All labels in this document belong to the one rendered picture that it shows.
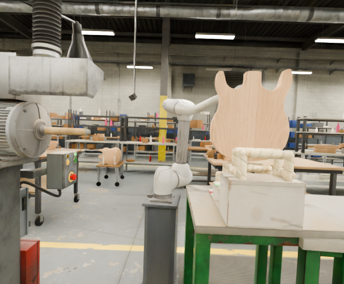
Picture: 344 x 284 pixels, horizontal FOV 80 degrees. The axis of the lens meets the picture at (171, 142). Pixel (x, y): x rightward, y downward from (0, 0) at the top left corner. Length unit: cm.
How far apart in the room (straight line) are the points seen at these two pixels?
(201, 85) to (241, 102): 1137
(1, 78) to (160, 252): 149
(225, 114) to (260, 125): 17
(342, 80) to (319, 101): 174
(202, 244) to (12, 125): 87
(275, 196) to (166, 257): 120
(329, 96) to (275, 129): 1403
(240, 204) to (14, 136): 91
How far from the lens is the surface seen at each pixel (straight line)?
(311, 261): 104
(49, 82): 93
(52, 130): 107
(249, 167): 97
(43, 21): 104
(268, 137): 102
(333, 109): 1509
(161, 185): 167
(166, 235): 175
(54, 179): 133
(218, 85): 97
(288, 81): 107
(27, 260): 147
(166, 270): 189
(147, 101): 1216
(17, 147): 105
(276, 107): 104
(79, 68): 89
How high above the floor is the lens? 127
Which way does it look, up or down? 3 degrees down
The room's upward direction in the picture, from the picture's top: 2 degrees clockwise
